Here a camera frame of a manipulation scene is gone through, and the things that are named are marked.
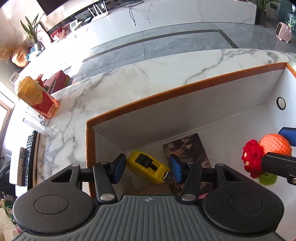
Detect dark illustrated card box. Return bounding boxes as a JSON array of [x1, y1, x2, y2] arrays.
[[163, 133, 211, 195]]

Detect yellow tape measure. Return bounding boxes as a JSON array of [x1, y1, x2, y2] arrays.
[[126, 151, 173, 184]]

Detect pink leather notebook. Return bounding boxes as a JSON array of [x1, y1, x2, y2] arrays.
[[199, 192, 208, 199]]

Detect orange cardboard box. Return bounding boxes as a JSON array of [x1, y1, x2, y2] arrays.
[[86, 63, 295, 240]]

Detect black remote keyboard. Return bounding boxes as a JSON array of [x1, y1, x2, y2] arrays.
[[21, 131, 40, 190]]

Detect white small device box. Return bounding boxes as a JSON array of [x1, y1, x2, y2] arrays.
[[9, 147, 26, 186]]

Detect pink small heater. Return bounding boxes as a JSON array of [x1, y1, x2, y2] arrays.
[[275, 22, 292, 43]]

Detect red gift box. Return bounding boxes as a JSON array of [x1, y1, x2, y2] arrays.
[[44, 70, 71, 94]]

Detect red yellow carton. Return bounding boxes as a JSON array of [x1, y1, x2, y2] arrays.
[[17, 76, 59, 119]]

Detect floor plant right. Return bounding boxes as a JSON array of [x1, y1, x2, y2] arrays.
[[255, 0, 280, 26]]

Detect white tv console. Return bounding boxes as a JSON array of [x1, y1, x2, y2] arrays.
[[20, 1, 256, 81]]

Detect copper vase dried flowers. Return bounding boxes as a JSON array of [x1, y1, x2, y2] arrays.
[[1, 45, 29, 68]]

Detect white wifi router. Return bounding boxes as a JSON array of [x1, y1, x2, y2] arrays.
[[87, 1, 109, 22]]

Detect potted plant left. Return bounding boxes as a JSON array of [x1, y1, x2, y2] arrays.
[[20, 14, 45, 53]]

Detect wall television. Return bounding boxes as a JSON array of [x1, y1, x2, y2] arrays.
[[37, 0, 68, 15]]

